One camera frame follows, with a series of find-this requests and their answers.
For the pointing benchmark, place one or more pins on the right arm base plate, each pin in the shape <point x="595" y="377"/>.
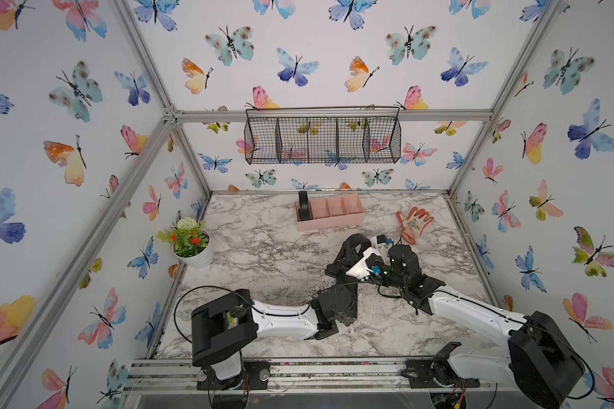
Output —
<point x="435" y="373"/>

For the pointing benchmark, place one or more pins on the pink divided storage box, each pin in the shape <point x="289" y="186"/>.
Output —
<point x="332" y="212"/>

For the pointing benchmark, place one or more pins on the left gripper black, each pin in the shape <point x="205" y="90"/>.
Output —
<point x="340" y="268"/>

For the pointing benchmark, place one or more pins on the black wire wall basket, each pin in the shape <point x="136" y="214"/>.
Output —
<point x="326" y="136"/>

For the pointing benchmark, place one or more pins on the white flower pot with plant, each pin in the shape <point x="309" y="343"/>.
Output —
<point x="190" y="242"/>

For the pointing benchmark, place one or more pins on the aluminium front rail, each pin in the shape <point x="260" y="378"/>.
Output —
<point x="302" y="375"/>

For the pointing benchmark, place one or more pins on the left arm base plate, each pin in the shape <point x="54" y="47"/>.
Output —
<point x="235" y="374"/>

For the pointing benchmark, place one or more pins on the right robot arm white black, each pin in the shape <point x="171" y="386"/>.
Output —
<point x="533" y="354"/>

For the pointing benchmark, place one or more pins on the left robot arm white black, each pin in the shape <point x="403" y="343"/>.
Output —
<point x="221" y="328"/>

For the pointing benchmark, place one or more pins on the red and white work glove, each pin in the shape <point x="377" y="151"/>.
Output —
<point x="413" y="224"/>

